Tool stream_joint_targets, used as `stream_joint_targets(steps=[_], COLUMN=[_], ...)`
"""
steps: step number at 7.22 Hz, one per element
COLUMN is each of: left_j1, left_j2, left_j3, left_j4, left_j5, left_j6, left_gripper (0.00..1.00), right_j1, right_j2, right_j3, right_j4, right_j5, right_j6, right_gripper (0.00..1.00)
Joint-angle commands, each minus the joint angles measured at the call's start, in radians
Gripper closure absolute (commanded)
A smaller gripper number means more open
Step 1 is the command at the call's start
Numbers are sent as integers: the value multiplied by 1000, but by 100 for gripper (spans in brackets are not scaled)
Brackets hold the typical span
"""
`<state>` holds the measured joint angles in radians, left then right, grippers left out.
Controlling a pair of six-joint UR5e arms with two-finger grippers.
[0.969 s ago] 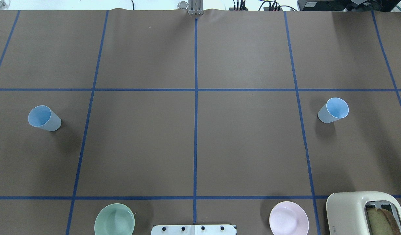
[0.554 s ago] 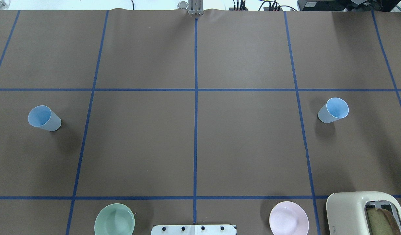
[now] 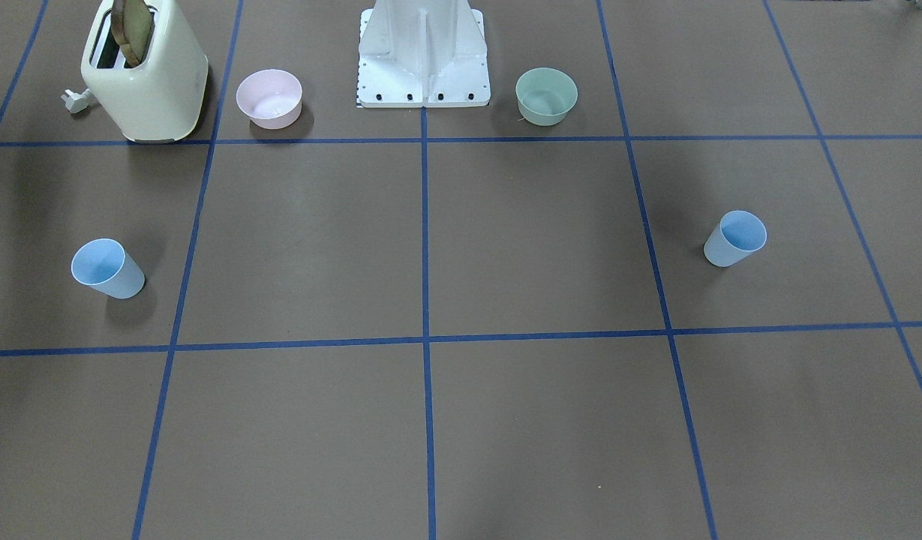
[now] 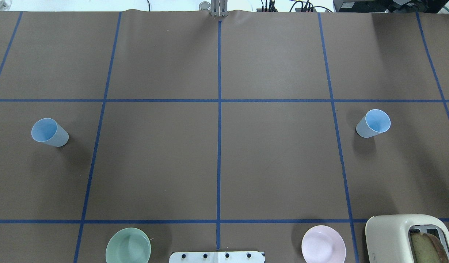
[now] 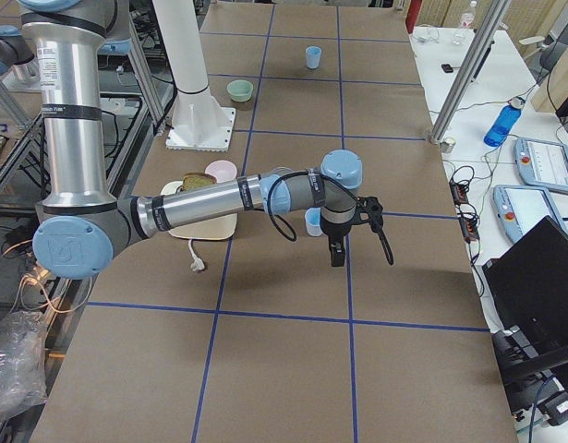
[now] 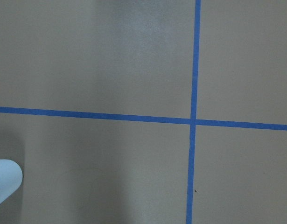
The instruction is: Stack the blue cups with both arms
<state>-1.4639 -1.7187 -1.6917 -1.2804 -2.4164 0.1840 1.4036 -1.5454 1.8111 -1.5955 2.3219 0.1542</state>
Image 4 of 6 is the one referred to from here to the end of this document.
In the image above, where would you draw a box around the bread slice in toaster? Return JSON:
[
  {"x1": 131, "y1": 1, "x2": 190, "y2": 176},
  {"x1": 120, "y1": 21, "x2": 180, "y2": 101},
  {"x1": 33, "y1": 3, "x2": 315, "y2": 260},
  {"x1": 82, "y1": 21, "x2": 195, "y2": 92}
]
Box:
[{"x1": 410, "y1": 232, "x2": 449, "y2": 263}]

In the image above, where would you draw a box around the aluminium frame post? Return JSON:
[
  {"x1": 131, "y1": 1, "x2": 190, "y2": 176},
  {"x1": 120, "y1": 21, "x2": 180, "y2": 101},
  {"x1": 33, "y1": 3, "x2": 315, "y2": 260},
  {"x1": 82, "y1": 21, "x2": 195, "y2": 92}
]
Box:
[{"x1": 210, "y1": 0, "x2": 229, "y2": 17}]

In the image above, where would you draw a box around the pink bowl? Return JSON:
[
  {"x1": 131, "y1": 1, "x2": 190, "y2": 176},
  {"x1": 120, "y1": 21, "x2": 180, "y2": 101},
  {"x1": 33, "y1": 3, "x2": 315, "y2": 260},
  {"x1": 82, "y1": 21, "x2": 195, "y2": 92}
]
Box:
[{"x1": 301, "y1": 225, "x2": 346, "y2": 263}]

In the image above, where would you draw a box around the green bowl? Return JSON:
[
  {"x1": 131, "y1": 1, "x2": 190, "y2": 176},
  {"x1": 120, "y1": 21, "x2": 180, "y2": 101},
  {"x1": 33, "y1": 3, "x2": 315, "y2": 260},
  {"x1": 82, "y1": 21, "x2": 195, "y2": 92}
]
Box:
[{"x1": 105, "y1": 228, "x2": 152, "y2": 263}]

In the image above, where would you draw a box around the cream toaster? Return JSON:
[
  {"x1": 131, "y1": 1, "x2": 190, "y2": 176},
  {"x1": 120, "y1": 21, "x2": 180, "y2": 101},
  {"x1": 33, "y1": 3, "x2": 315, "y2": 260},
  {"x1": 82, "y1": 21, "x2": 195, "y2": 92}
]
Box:
[{"x1": 365, "y1": 214, "x2": 449, "y2": 263}]

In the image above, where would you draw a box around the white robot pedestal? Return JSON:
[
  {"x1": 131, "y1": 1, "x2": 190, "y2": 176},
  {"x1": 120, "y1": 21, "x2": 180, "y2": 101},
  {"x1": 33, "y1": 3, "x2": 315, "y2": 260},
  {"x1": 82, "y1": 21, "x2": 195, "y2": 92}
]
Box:
[{"x1": 169, "y1": 251, "x2": 266, "y2": 263}]

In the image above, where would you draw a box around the light blue cup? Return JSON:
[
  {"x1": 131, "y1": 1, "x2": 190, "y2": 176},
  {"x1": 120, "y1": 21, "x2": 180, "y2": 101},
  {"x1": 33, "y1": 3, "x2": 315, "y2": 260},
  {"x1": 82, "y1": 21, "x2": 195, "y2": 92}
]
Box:
[
  {"x1": 355, "y1": 109, "x2": 391, "y2": 138},
  {"x1": 31, "y1": 118, "x2": 69, "y2": 148}
]

